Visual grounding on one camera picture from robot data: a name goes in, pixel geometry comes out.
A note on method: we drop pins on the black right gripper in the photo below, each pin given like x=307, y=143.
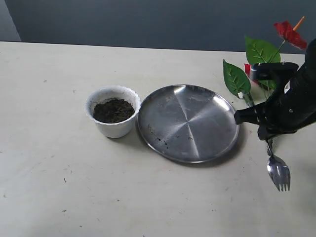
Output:
x=292, y=105

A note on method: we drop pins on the steel spork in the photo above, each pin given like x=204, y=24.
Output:
x=278, y=170

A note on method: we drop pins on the artificial red anthurium plant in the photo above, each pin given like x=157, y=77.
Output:
x=238, y=81

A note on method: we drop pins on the white scalloped plastic pot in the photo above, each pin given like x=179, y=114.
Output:
x=100, y=96

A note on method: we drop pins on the round steel plate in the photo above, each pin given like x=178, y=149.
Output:
x=188, y=124

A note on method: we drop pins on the dark potting soil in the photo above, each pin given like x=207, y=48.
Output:
x=113, y=111

